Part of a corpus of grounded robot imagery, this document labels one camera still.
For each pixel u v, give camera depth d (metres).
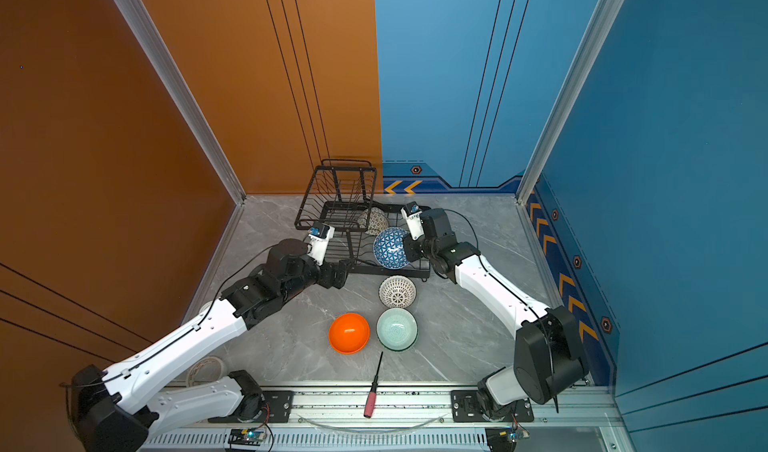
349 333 0.83
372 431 0.71
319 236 0.63
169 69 0.83
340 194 1.05
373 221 1.09
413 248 0.75
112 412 0.38
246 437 0.71
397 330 0.83
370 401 0.74
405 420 0.73
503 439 0.70
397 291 0.92
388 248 0.85
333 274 0.67
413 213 0.73
